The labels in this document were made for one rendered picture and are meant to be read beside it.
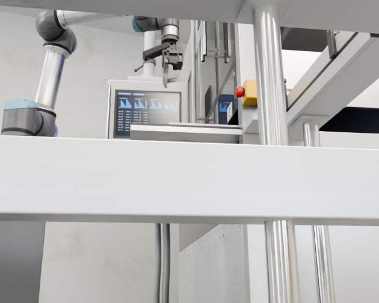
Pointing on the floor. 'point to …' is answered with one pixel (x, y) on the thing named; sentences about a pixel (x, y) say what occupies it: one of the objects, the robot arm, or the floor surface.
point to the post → (249, 71)
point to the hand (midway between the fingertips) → (164, 84)
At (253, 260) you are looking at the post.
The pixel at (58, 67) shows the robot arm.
